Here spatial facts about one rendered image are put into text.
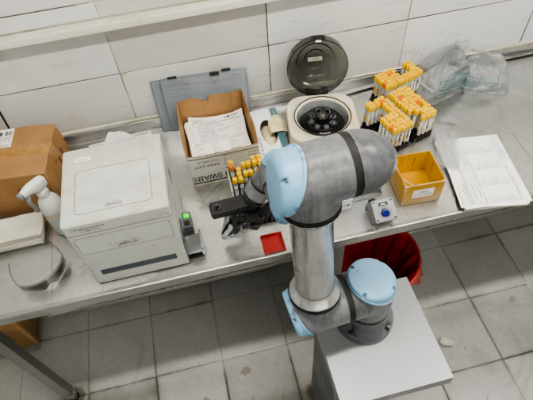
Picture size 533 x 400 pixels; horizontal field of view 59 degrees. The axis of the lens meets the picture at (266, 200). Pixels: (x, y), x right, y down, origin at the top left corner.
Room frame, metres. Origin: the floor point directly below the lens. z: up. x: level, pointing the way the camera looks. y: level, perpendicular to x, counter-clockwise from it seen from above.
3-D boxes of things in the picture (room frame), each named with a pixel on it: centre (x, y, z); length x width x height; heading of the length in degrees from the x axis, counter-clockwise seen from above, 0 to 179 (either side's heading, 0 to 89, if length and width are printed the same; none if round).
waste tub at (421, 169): (0.95, -0.49, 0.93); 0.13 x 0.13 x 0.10; 6
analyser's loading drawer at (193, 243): (0.77, 0.31, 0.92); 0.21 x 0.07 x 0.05; 99
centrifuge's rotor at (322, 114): (1.21, -0.22, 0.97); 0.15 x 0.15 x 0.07
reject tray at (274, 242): (0.78, -0.01, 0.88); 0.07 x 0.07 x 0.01; 9
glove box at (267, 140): (1.20, -0.04, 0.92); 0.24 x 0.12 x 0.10; 9
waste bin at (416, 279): (0.96, -0.42, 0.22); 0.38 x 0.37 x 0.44; 99
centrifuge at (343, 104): (1.19, -0.22, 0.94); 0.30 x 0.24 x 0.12; 0
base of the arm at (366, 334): (0.50, -0.23, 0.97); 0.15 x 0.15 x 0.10
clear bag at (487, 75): (1.44, -0.88, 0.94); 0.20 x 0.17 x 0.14; 71
